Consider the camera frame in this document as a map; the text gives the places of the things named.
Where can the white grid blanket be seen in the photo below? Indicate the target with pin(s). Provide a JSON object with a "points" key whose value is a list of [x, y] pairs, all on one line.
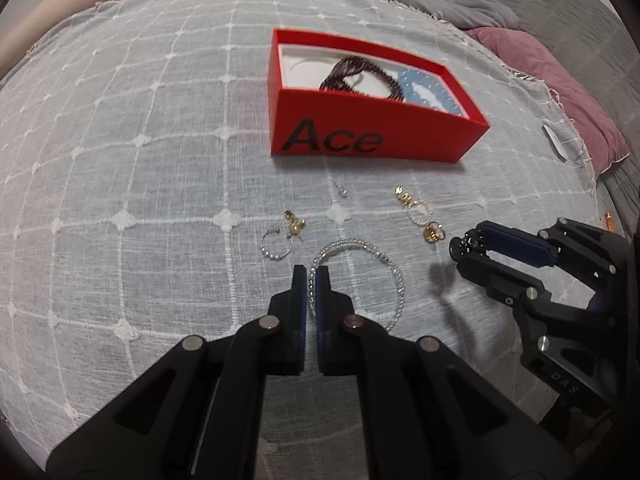
{"points": [[150, 210]]}

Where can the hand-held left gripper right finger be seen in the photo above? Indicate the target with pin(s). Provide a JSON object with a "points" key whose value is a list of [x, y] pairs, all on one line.
{"points": [[321, 305]]}

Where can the small orange object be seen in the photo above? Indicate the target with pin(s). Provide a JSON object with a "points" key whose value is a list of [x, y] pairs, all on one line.
{"points": [[608, 221]]}

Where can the grey quilt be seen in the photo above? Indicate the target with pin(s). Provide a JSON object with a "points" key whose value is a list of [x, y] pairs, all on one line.
{"points": [[575, 10]]}

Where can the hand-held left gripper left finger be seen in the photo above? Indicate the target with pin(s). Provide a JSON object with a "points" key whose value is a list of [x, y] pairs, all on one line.
{"points": [[300, 305]]}

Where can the white paper tag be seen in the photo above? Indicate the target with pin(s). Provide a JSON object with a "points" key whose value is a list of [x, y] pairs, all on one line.
{"points": [[555, 142]]}

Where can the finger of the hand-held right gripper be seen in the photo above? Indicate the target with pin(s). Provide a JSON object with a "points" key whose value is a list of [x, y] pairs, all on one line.
{"points": [[480, 260], [520, 245]]}

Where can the red cardboard box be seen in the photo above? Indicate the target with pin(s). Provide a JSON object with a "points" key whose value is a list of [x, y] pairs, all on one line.
{"points": [[400, 130]]}

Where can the gold white charm earring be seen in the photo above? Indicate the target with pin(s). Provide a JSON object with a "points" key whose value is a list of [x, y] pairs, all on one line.
{"points": [[401, 192]]}

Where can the beige pillow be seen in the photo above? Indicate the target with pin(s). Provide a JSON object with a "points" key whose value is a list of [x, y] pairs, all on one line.
{"points": [[50, 15]]}

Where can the small silver stud earring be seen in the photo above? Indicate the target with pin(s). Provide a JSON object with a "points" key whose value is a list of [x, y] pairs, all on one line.
{"points": [[343, 192]]}

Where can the pearl hoop gold earring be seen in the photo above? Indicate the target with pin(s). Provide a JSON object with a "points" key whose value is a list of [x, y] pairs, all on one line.
{"points": [[296, 230]]}

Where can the pink pillow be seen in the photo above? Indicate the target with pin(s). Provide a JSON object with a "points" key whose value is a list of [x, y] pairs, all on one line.
{"points": [[575, 90]]}

